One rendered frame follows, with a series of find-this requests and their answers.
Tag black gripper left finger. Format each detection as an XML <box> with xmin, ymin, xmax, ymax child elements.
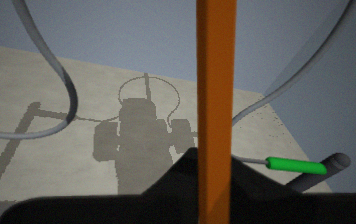
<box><xmin>0</xmin><ymin>147</ymin><xmax>199</xmax><ymax>224</ymax></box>

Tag silver loop with orange handle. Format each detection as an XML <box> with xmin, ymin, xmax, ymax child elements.
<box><xmin>196</xmin><ymin>0</ymin><xmax>237</xmax><ymax>224</ymax></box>

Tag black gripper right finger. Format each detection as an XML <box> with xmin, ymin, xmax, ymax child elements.
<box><xmin>228</xmin><ymin>156</ymin><xmax>356</xmax><ymax>224</ymax></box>

